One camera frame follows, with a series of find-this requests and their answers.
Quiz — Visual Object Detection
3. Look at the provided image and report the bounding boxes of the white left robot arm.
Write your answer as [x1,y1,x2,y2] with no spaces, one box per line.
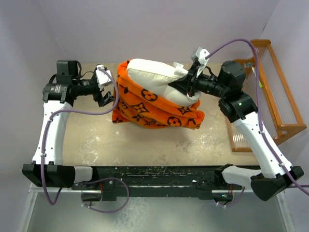
[22,60,115,189]

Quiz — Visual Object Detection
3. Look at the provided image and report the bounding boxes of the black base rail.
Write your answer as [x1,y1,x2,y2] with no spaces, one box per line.
[72,166,242,201]

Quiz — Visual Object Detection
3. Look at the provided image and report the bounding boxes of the aluminium frame rail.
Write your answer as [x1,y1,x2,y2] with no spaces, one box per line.
[20,187,295,232]

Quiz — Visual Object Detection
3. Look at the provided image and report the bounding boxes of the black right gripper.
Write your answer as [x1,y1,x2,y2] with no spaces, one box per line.
[169,62,228,98]

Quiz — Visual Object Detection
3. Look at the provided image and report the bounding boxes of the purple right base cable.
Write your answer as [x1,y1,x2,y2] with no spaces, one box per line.
[213,186,246,208]

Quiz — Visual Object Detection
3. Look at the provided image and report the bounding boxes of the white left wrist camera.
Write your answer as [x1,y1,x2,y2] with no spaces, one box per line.
[95,64,112,89]

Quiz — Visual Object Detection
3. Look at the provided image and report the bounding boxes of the green tipped white pen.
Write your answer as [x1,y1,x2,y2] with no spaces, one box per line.
[252,67,263,88]

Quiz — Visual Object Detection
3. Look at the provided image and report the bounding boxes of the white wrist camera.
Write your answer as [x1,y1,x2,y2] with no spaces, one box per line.
[95,64,112,89]
[191,47,210,77]

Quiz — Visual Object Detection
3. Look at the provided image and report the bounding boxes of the orange patterned pillowcase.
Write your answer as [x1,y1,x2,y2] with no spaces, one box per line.
[112,59,205,129]

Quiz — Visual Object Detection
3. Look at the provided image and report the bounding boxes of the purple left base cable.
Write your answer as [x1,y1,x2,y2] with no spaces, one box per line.
[81,177,130,214]

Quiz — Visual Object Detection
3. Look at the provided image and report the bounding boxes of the white pillow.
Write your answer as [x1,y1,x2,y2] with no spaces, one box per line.
[126,58,201,107]

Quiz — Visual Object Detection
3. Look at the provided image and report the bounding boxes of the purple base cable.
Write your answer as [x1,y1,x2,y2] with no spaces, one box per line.
[213,186,246,208]
[81,177,130,214]

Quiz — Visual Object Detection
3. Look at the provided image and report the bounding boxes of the grey small clip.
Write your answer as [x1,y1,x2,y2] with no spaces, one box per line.
[243,62,254,68]

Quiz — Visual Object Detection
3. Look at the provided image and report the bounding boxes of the orange wooden tiered rack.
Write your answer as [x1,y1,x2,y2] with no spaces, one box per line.
[236,39,307,145]

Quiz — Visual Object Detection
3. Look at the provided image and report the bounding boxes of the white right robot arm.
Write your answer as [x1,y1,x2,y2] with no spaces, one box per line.
[169,61,308,201]

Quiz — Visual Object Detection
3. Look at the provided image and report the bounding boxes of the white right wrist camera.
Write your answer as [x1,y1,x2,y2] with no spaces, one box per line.
[191,47,210,77]

